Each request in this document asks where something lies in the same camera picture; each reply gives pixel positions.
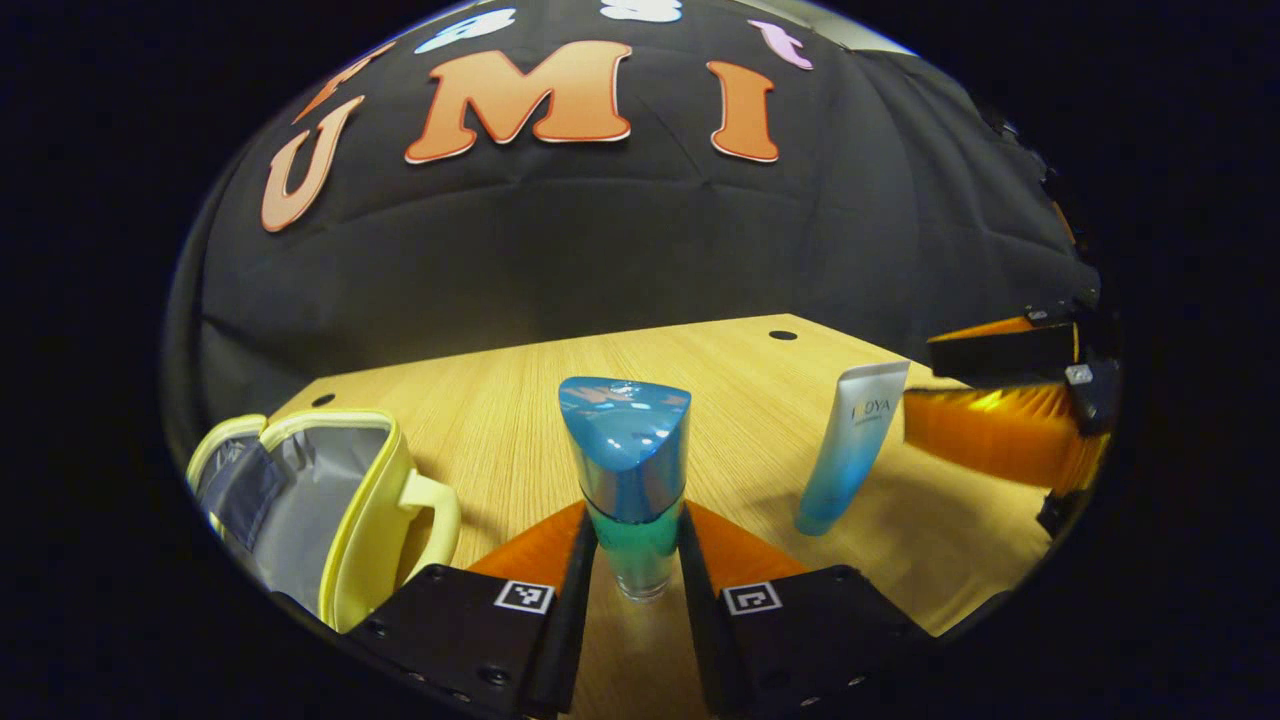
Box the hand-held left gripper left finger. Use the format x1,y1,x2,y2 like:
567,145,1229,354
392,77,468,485
345,500,599,720

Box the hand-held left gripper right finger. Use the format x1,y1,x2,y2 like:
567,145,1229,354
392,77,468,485
677,498,936,716

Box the white and blue tube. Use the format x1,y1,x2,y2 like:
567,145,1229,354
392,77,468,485
795,361,911,538

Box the blue green bottle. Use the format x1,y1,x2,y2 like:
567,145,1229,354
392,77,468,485
558,376,693,603

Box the black backdrop cloth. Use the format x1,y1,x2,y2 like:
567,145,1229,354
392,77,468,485
165,0,1101,421

